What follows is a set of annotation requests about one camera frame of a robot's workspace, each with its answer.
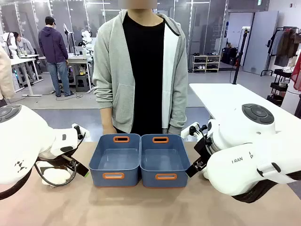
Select black tripod stand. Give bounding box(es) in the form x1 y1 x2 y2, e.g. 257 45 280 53
232 27 250 85

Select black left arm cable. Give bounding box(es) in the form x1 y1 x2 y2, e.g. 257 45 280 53
0 160 79 201

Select grey step stool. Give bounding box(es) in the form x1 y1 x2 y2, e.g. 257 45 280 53
75 74 91 93

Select red hanging garment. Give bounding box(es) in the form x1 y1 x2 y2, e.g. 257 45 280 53
291 53 301 92

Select grey-sleeved right forearm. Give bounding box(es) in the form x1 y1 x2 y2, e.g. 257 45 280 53
92 77 118 132

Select person in grey hoodie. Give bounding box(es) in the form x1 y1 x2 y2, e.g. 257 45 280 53
92 0 189 135

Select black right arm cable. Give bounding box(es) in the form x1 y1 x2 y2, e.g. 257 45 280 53
231 171 301 204

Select blue basket orange handles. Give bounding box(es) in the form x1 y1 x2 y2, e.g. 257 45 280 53
140 134 191 188
88 133 142 188

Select white workbench with equipment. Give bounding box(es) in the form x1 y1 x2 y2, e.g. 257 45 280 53
67 53 95 94

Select black clothes rack with coats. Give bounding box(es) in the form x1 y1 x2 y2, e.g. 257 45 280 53
260 26 301 77

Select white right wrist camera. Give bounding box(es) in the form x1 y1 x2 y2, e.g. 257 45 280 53
180 121 201 139

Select black utility cart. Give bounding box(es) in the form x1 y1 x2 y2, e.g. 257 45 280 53
267 69 293 106

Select white desk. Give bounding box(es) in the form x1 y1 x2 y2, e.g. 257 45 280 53
10 54 44 97

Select grey-sleeved left forearm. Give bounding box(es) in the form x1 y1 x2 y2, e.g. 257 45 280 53
168 70 189 135

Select man in navy hoodie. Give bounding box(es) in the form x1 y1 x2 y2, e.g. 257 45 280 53
38 16 75 97

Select black bags pile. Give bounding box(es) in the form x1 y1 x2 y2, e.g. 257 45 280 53
221 47 239 66

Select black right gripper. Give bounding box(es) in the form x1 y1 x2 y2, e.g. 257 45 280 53
185 138 213 178

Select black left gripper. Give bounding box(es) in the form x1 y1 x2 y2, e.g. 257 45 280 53
55 154 89 177

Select white table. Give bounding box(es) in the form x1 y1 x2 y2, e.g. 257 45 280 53
189 82 301 132

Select grey door panel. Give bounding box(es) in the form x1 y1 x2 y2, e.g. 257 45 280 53
243 10 279 75

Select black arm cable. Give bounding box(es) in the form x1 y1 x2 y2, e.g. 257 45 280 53
231 171 301 204
0 160 79 201

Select white plush toy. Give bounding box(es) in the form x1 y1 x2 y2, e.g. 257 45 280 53
41 166 71 186

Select person in beige top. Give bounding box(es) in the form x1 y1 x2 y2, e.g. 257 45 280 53
0 46 16 108

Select seated person in grey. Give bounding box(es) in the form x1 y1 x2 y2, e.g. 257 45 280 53
13 32 36 56

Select wooden shoe rack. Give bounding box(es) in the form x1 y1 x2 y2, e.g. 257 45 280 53
192 54 222 73

